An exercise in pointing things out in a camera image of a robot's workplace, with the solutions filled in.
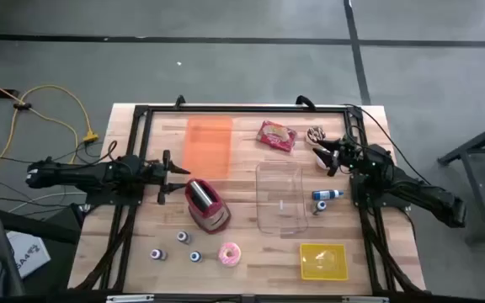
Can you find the white printed cardboard box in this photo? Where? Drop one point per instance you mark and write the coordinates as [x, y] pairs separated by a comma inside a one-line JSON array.
[[28, 256]]

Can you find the black metal stand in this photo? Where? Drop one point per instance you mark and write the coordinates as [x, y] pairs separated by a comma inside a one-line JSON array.
[[474, 143]]

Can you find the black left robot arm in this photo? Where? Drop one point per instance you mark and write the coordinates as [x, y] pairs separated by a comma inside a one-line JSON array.
[[78, 174]]

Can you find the black aluminium table frame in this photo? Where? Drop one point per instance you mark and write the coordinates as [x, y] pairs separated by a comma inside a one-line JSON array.
[[246, 109]]

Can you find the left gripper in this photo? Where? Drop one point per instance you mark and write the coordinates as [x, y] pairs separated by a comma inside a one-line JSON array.
[[152, 174]]

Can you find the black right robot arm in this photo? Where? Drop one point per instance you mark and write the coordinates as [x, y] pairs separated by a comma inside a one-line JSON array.
[[415, 185]]

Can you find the blue food colouring bottle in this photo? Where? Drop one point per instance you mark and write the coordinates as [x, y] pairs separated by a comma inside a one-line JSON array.
[[321, 206], [324, 195], [195, 256]]

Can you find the pink frosted toy donut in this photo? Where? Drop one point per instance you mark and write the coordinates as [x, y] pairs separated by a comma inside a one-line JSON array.
[[234, 258]]

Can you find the red snack packet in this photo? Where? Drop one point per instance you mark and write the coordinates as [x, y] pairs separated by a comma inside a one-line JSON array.
[[276, 135]]

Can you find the yellow plastic tray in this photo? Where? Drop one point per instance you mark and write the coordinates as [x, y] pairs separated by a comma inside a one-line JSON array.
[[310, 269]]

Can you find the black desk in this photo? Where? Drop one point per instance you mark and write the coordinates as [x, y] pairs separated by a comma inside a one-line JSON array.
[[36, 225]]

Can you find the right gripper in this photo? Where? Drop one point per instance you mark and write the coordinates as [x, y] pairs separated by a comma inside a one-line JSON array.
[[348, 155]]

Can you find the chocolate frosted toy donut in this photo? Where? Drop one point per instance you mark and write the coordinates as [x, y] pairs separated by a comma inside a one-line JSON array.
[[310, 135]]

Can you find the clear plastic bin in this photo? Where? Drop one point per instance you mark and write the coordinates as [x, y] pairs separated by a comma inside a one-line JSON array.
[[282, 219]]

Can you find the shiny metal box grater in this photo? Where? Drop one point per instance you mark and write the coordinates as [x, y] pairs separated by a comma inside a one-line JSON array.
[[209, 210]]

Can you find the silver metal bracket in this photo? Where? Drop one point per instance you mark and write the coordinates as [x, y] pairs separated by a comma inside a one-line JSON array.
[[129, 299], [364, 299]]

